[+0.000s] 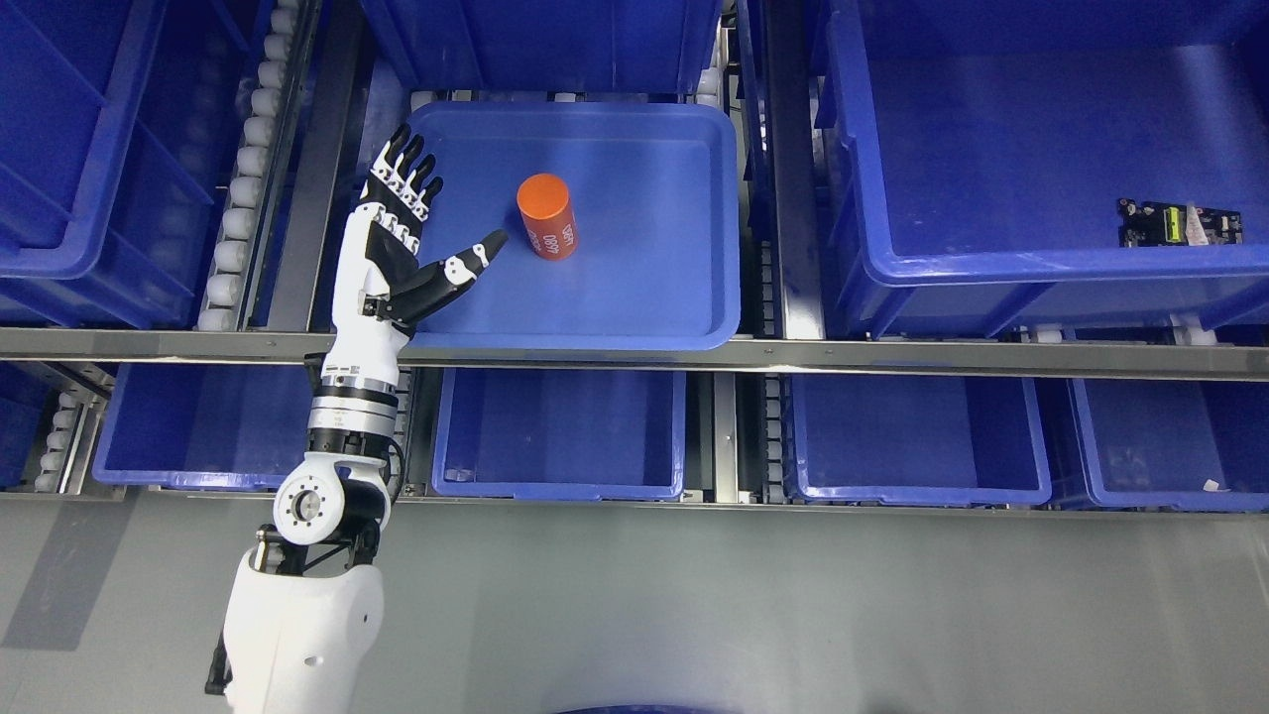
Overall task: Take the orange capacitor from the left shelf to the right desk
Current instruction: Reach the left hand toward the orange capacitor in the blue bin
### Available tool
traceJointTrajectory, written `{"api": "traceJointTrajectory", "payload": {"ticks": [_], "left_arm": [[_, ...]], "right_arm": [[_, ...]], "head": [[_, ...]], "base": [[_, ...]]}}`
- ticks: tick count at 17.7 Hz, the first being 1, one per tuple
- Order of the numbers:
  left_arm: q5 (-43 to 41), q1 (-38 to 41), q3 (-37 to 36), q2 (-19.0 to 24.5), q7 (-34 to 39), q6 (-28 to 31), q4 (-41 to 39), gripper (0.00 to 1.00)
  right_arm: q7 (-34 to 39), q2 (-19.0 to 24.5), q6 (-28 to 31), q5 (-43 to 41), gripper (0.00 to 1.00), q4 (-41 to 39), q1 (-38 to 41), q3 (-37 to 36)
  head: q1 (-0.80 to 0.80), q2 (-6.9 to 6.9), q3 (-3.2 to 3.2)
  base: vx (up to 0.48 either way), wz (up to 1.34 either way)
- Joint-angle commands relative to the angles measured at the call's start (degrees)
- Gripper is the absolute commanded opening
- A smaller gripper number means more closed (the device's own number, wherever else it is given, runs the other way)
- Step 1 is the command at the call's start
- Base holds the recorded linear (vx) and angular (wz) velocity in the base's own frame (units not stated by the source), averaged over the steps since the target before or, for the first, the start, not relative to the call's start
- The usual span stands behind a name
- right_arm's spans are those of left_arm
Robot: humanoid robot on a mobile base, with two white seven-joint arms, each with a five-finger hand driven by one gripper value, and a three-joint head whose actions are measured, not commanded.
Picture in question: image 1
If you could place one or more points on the blue lower bin far right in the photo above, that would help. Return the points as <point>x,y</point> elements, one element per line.
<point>1188,447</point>

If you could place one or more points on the blue bin top centre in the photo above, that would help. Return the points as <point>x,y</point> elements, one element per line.
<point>623,47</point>

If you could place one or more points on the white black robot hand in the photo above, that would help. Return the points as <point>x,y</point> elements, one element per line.
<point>382,292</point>

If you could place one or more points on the large blue bin right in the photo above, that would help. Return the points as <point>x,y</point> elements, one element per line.
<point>980,149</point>

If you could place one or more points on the blue lower bin centre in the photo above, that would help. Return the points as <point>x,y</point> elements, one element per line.
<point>561,435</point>

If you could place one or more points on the steel shelf frame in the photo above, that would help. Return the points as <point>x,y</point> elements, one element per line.
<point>737,459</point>

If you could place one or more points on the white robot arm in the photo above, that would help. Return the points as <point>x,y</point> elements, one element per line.
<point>308,601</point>

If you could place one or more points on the black circuit board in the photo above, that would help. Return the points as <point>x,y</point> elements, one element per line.
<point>1159,224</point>

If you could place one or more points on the blue bin upper left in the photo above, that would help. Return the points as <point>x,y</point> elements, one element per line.
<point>118,123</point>

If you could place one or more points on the white roller track left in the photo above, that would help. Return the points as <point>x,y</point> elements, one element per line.
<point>234,257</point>

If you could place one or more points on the orange cylindrical capacitor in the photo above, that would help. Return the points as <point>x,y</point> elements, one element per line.
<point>545,208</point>

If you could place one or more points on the blue lower bin left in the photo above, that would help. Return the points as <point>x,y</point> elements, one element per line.
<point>203,426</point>

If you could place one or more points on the blue shallow tray bin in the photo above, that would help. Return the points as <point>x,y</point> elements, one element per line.
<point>654,187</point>

